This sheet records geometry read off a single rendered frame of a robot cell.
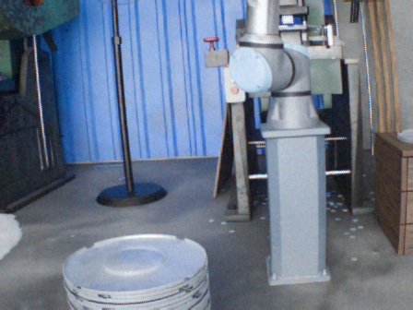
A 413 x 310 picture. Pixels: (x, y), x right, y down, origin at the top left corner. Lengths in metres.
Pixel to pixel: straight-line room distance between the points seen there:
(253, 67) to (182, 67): 2.20
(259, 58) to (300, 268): 0.61
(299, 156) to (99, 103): 2.44
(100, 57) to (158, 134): 0.74
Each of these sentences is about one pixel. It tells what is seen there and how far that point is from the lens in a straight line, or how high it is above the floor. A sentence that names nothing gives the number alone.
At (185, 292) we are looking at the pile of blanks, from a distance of 0.82.
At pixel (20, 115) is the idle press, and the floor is 0.49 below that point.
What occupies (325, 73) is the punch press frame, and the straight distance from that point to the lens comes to 1.87.
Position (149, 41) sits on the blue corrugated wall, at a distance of 3.34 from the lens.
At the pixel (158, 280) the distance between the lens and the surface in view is 0.82.
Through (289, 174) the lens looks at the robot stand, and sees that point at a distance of 1.23.
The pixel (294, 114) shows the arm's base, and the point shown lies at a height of 0.49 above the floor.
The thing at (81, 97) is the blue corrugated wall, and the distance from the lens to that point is 3.53.
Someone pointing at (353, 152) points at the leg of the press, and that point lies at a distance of 1.85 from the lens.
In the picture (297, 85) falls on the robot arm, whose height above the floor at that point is 0.57.
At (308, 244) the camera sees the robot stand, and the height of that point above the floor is 0.12.
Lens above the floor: 0.61
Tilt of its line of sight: 10 degrees down
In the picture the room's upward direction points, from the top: 5 degrees counter-clockwise
